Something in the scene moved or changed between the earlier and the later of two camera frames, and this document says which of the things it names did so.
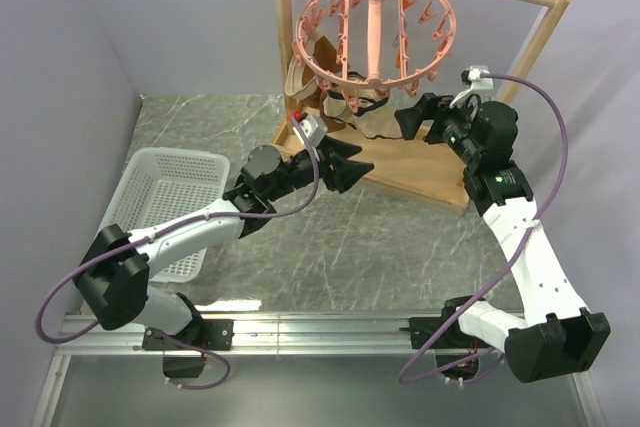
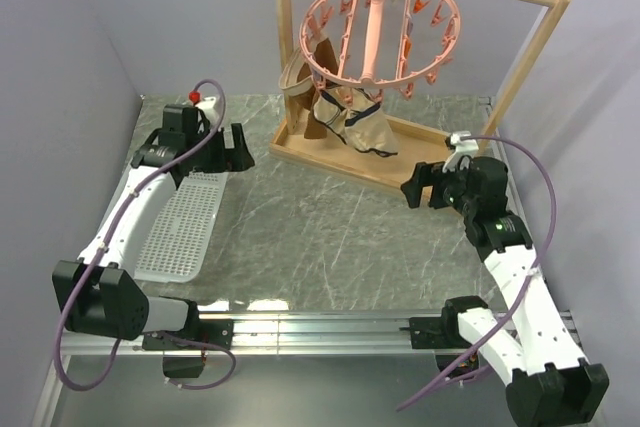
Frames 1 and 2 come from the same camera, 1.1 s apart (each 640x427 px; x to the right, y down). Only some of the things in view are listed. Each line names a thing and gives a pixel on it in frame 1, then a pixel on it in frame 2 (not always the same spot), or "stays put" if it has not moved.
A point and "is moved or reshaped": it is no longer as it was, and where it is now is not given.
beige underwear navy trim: (369, 110) is moved or reshaped
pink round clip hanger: (374, 30) stays put
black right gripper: (434, 108) to (429, 174)
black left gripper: (345, 172) to (233, 159)
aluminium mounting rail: (87, 336) stays put
